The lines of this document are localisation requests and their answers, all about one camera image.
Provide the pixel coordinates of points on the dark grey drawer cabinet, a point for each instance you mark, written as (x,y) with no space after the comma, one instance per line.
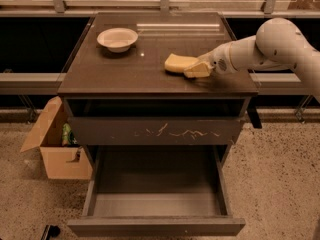
(134,84)

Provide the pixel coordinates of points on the open cardboard box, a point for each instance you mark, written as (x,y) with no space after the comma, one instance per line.
(60,162)

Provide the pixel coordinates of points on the black object on floor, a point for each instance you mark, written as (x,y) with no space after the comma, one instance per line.
(50,231)

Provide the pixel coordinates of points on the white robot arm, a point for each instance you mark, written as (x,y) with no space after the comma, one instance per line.
(277,43)

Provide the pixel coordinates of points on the metal window railing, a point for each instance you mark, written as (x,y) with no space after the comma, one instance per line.
(48,83)

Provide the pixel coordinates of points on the white bowl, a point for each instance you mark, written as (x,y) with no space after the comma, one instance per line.
(117,40)

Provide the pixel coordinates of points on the green snack bag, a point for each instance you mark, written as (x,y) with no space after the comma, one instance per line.
(67,138)

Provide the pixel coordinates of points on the yellow sponge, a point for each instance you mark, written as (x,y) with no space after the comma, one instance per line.
(177,64)

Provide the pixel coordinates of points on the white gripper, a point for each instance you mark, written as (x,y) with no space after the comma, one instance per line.
(217,60)

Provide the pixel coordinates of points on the open grey middle drawer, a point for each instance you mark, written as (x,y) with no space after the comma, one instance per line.
(157,191)

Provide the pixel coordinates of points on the scratched grey top drawer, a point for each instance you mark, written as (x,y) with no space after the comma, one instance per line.
(154,131)

